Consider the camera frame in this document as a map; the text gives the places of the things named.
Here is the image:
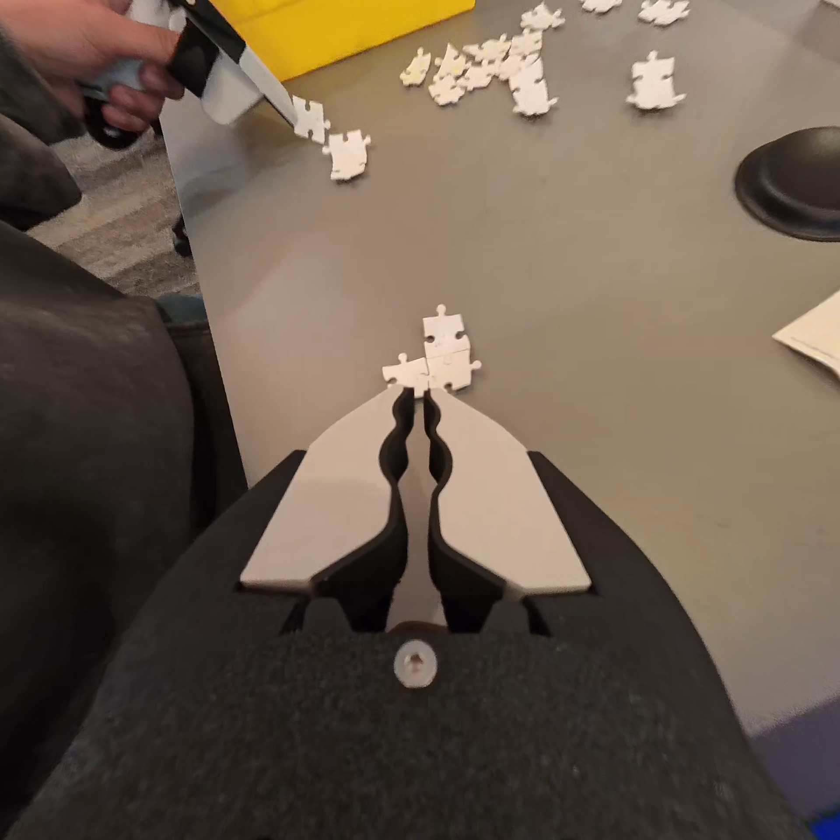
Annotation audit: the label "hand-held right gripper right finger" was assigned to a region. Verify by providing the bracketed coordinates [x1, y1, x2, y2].
[423, 390, 593, 634]

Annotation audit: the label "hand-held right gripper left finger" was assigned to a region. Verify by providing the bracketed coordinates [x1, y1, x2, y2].
[238, 386, 416, 634]

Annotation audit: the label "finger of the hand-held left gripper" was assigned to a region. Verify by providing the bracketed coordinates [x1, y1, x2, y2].
[199, 49, 299, 128]

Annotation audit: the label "yellow plastic bins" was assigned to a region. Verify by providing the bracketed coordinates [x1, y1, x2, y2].
[209, 0, 476, 83]

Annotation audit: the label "joined white puzzle pieces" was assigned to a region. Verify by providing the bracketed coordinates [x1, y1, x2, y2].
[382, 303, 483, 395]
[290, 96, 372, 182]

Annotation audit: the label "person's left forearm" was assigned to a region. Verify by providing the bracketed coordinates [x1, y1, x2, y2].
[0, 23, 85, 232]

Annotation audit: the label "pile of white puzzle pieces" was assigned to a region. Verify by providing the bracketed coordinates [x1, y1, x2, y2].
[399, 29, 546, 107]

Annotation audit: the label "loose white puzzle pieces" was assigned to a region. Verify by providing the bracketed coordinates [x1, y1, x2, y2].
[508, 58, 559, 118]

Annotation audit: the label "scattered white puzzle pieces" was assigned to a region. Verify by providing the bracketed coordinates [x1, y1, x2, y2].
[625, 50, 687, 112]

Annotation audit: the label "person's left hand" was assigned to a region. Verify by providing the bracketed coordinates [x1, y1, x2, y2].
[0, 0, 186, 133]

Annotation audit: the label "person's dark clothing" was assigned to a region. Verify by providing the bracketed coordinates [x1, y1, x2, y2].
[0, 220, 249, 840]

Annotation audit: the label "white paper sheet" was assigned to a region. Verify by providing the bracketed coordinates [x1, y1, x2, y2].
[773, 289, 840, 379]

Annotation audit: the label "black round table grommet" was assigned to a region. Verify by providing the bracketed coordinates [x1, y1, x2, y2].
[734, 126, 840, 242]

